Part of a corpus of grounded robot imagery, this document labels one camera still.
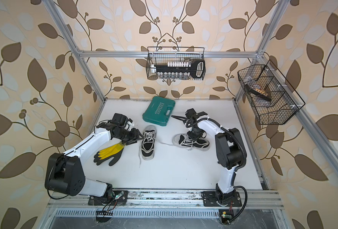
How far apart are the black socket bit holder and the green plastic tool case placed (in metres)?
0.28

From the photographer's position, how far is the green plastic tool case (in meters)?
1.04

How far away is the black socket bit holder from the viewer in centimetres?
83
